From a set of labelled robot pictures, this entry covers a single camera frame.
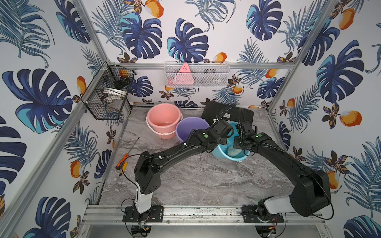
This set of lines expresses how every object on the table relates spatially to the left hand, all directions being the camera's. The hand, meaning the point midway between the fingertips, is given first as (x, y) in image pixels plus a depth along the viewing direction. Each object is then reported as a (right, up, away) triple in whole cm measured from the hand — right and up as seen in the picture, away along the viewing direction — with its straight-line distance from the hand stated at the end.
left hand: (222, 139), depth 85 cm
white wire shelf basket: (-14, +43, +15) cm, 48 cm away
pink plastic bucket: (-38, +13, +16) cm, 43 cm away
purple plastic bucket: (-21, +8, +7) cm, 24 cm away
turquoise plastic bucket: (+4, -7, +4) cm, 9 cm away
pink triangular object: (-22, +38, +5) cm, 44 cm away
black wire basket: (-67, +24, -1) cm, 71 cm away
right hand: (+10, -2, +2) cm, 11 cm away
